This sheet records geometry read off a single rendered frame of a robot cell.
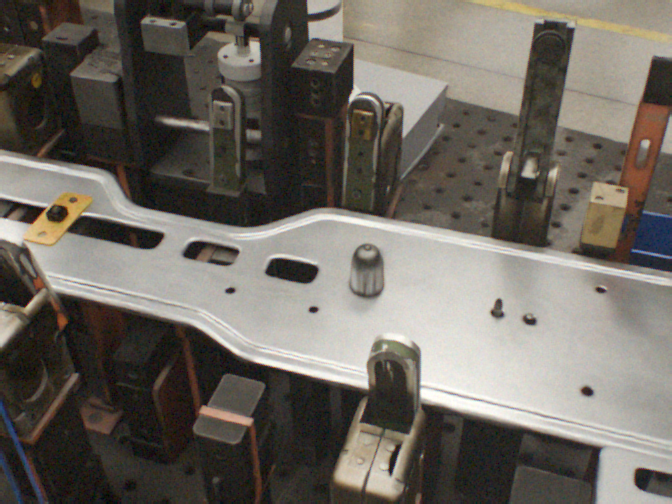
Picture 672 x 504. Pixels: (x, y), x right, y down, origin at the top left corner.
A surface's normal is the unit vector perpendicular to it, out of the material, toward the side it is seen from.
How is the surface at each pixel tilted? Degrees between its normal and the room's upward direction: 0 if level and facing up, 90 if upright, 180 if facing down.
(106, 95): 90
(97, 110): 90
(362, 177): 78
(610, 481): 0
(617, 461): 0
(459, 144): 0
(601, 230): 90
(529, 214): 90
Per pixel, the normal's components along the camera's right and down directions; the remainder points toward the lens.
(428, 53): -0.01, -0.76
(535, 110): -0.31, 0.51
